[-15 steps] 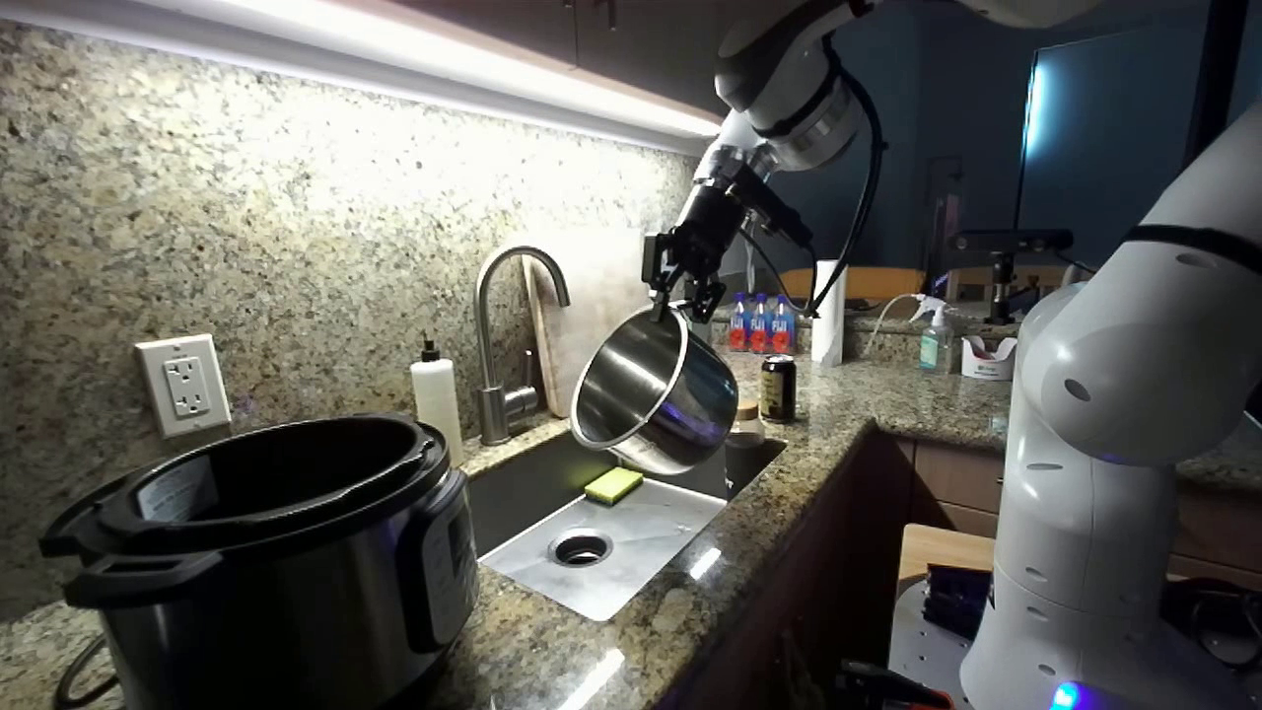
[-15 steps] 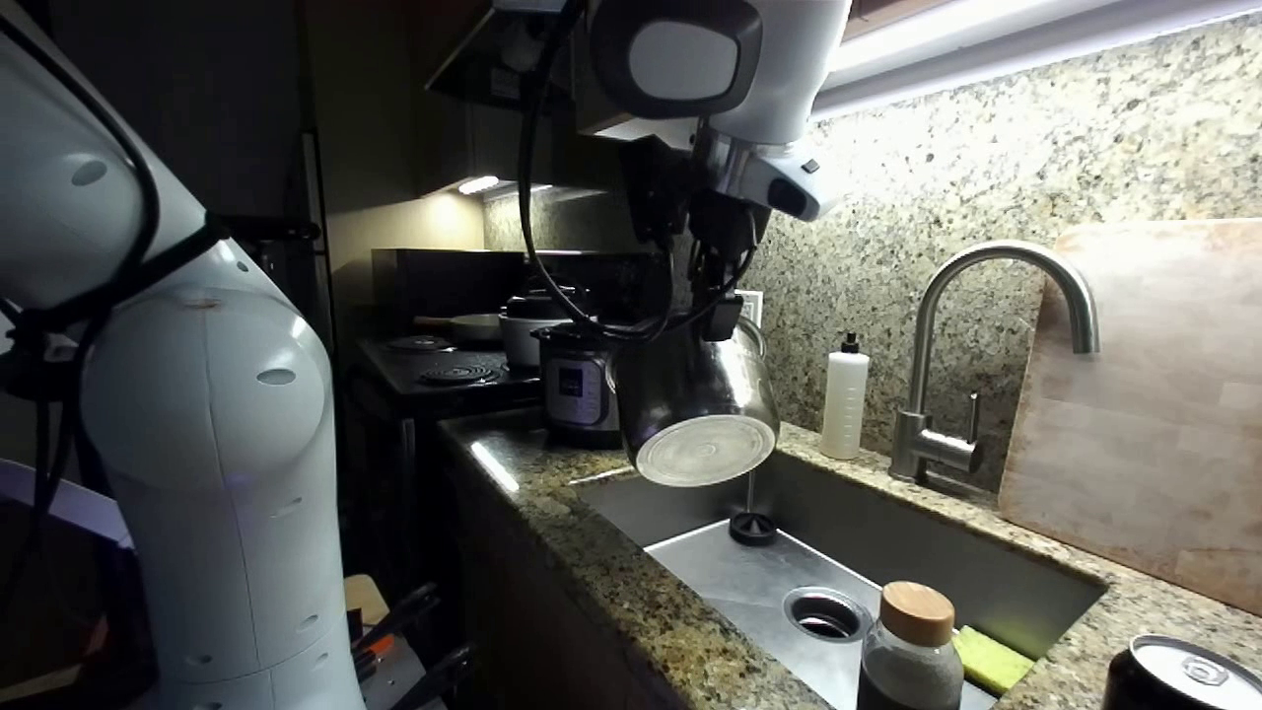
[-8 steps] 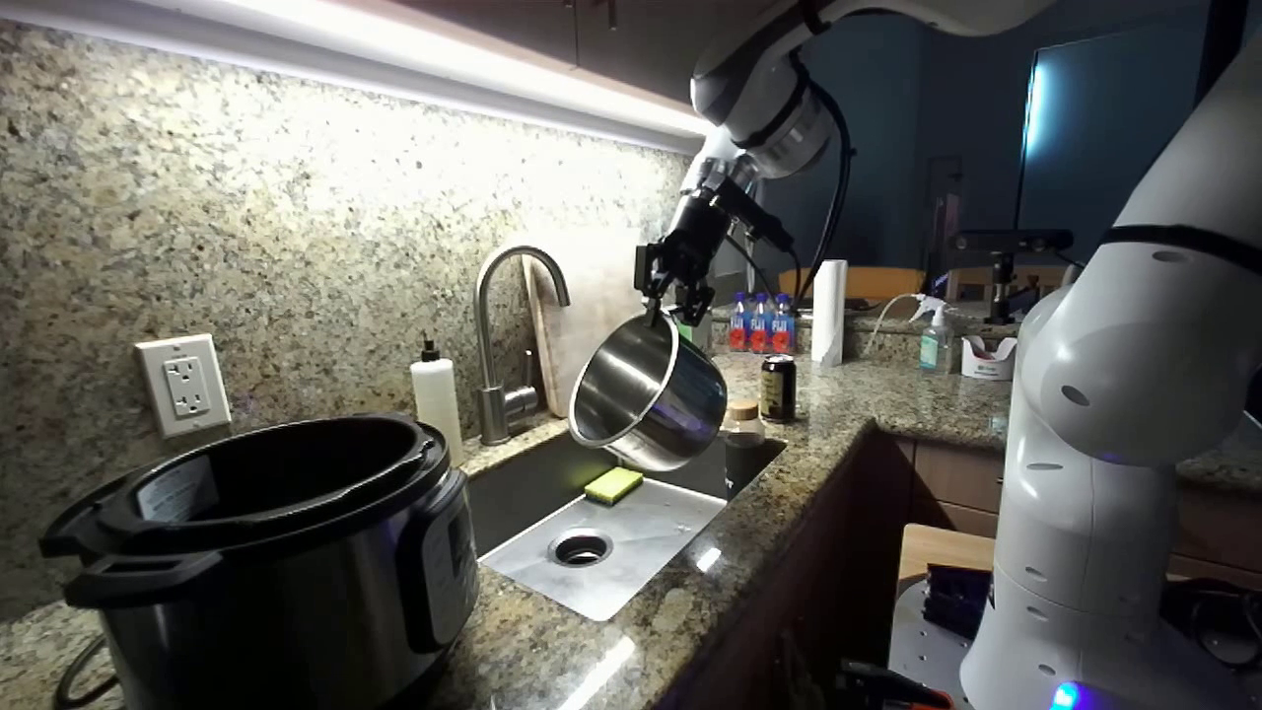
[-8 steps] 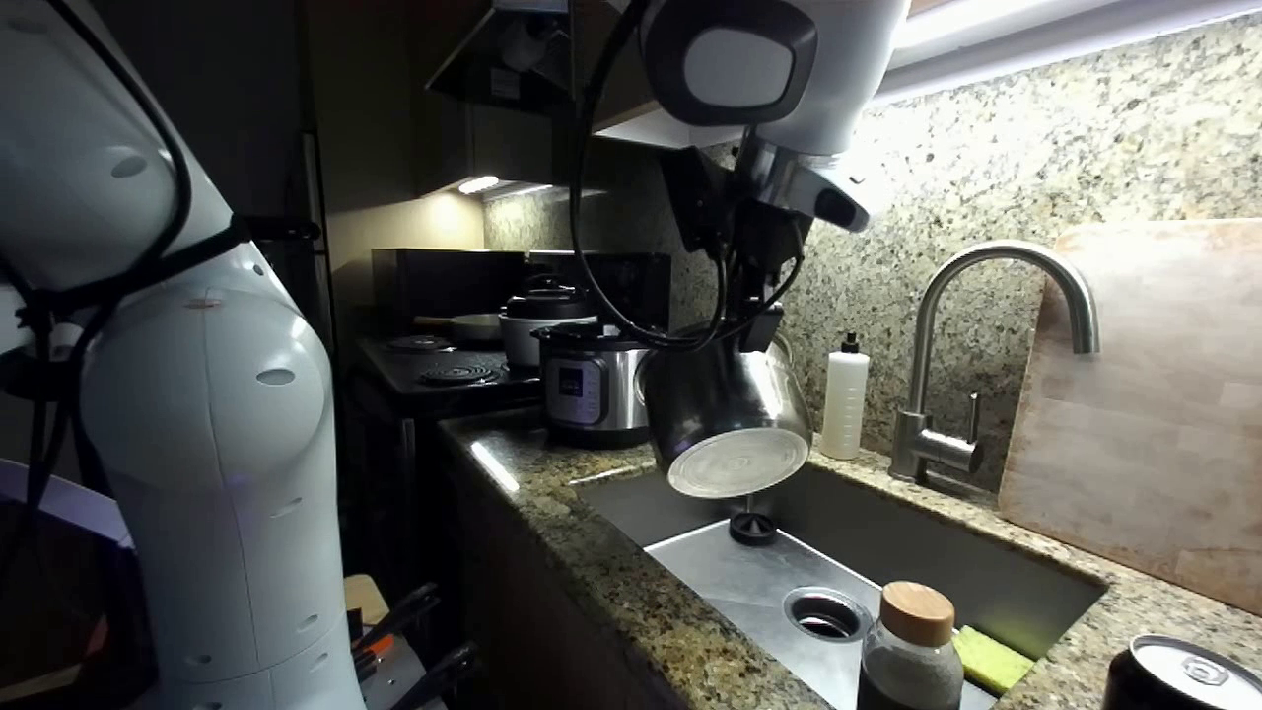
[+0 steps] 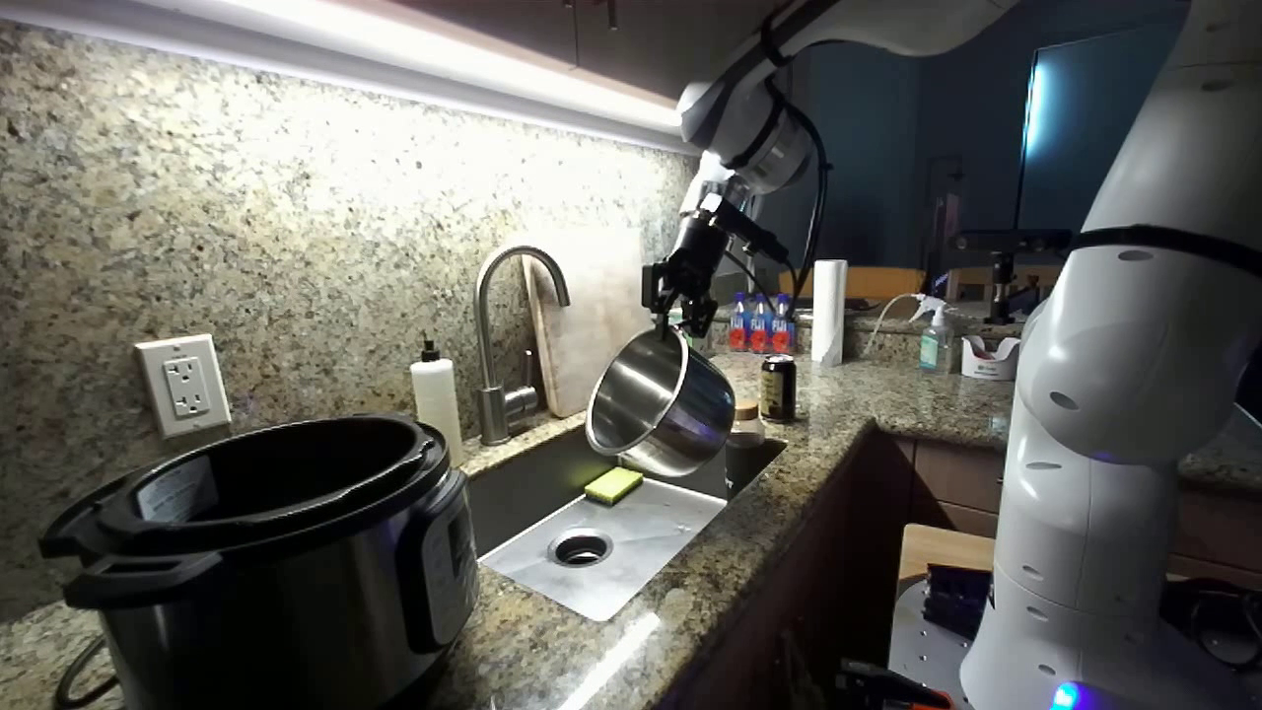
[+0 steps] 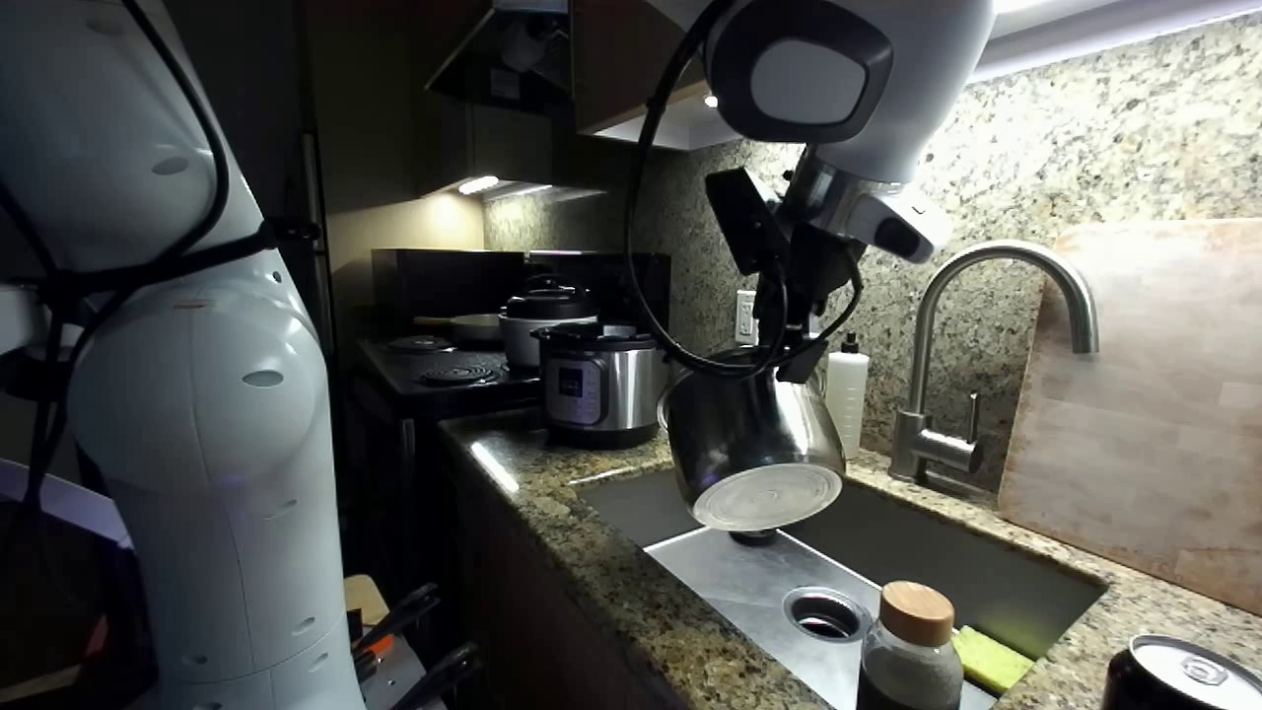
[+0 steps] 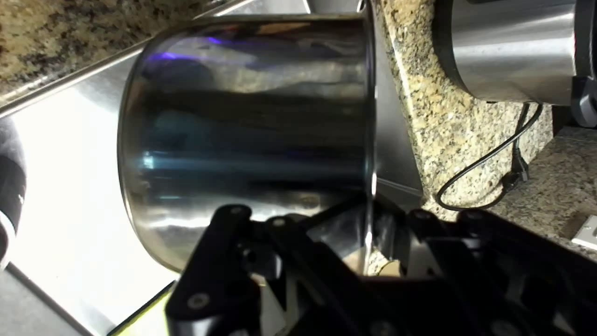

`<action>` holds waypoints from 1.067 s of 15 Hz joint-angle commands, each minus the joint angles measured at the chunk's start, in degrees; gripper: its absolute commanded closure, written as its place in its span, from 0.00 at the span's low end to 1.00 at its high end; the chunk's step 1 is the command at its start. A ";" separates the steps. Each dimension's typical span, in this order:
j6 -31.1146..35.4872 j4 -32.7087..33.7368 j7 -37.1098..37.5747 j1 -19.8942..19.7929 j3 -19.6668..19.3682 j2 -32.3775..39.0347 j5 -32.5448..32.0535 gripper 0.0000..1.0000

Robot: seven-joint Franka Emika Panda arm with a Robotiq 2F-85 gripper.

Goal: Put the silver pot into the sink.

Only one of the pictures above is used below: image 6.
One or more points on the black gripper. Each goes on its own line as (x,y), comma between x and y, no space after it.
(813,281)

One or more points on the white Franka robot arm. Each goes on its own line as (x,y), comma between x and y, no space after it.
(212,436)

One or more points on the white black cooker pot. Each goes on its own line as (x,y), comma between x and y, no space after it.
(534,322)

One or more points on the stainless steel sink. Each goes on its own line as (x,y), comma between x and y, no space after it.
(920,576)

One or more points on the white soap bottle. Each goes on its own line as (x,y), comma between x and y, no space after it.
(851,397)

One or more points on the silver gooseneck faucet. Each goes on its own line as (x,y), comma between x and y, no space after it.
(937,330)

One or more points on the black silver pressure cooker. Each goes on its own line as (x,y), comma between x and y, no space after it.
(604,389)

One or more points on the glass bottle with cork lid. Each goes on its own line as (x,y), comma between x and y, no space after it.
(909,655)

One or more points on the dark upper kitchen cabinet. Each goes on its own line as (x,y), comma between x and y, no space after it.
(615,64)

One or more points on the dark kitchen cabinet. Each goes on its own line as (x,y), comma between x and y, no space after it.
(525,605)
(615,64)

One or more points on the black stove top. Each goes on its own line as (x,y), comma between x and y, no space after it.
(434,369)

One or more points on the dark lower kitchen cabinet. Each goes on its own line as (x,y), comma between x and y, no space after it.
(525,605)

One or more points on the green sponge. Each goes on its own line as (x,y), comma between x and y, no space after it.
(990,660)

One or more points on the wooden cutting board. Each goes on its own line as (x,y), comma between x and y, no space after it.
(1158,421)

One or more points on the under-cabinet light strip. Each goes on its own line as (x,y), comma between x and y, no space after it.
(1116,22)

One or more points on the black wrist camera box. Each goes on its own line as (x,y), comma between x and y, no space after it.
(740,217)

